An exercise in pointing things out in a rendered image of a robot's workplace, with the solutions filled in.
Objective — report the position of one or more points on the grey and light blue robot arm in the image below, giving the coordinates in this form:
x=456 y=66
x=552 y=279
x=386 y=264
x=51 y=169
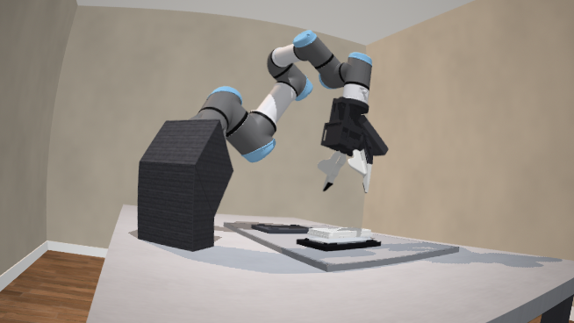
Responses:
x=251 y=133

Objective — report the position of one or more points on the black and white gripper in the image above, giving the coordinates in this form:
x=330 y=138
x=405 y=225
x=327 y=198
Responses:
x=341 y=136

